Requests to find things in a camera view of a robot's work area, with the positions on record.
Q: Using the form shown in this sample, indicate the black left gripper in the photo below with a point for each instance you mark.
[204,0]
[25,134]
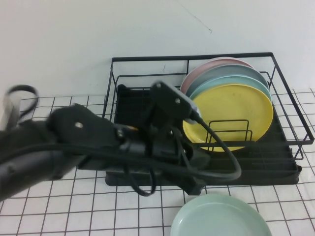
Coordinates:
[167,150]

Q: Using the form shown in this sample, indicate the mint green plate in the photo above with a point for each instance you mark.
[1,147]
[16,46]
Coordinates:
[216,216]

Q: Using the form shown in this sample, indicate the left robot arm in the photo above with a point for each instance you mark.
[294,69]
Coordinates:
[73,132]

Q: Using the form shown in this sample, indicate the yellow plate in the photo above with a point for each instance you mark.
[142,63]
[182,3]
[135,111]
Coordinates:
[233,105]

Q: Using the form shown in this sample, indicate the light blue plate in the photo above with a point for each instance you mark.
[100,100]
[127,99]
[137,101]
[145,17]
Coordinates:
[221,82]

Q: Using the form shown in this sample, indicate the pink plate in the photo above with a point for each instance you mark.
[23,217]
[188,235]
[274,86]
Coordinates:
[197,71]

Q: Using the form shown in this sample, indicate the grey plate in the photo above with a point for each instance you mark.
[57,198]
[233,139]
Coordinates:
[221,72]

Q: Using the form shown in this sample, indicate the black plastic drip tray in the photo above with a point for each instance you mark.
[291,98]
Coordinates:
[265,172]

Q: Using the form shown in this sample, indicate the white black grid tablecloth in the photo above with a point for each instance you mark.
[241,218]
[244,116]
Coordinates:
[73,209]

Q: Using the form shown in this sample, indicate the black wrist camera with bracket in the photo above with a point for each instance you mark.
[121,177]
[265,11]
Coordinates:
[169,100]

